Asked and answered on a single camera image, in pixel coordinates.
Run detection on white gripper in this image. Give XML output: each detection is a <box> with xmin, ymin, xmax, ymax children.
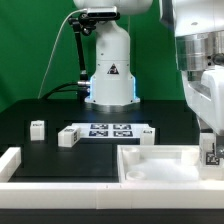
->
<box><xmin>181</xmin><ymin>66</ymin><xmax>224</xmax><ymax>159</ymax></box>

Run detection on black base cables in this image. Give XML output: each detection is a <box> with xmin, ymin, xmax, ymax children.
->
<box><xmin>41</xmin><ymin>81</ymin><xmax>81</xmax><ymax>100</ymax></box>

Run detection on white U-shaped fence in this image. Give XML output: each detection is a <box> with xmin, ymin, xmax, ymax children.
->
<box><xmin>0</xmin><ymin>147</ymin><xmax>224</xmax><ymax>209</ymax></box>

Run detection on white camera cable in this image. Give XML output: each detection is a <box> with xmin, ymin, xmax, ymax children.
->
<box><xmin>37</xmin><ymin>8</ymin><xmax>88</xmax><ymax>100</ymax></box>

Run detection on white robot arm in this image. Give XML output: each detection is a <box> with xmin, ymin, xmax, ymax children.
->
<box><xmin>73</xmin><ymin>0</ymin><xmax>224</xmax><ymax>158</ymax></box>

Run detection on white square table top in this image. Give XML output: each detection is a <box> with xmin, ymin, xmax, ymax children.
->
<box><xmin>117</xmin><ymin>143</ymin><xmax>224</xmax><ymax>184</ymax></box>

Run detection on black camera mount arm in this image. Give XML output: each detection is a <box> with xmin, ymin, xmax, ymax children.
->
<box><xmin>68</xmin><ymin>13</ymin><xmax>96</xmax><ymax>102</ymax></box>

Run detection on grey camera on mount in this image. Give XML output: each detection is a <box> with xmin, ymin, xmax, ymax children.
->
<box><xmin>86</xmin><ymin>6</ymin><xmax>118</xmax><ymax>19</ymax></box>

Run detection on white fiducial marker sheet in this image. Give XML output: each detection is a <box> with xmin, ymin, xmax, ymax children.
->
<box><xmin>71</xmin><ymin>123</ymin><xmax>153</xmax><ymax>139</ymax></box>

